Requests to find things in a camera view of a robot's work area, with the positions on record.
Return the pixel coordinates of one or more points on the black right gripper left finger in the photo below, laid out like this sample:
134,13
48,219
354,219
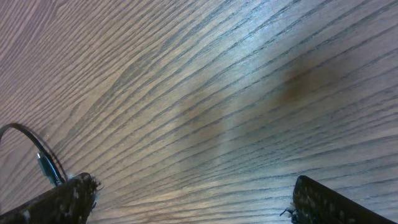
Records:
69,203

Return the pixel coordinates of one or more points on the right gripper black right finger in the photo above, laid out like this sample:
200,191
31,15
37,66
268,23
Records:
314,203

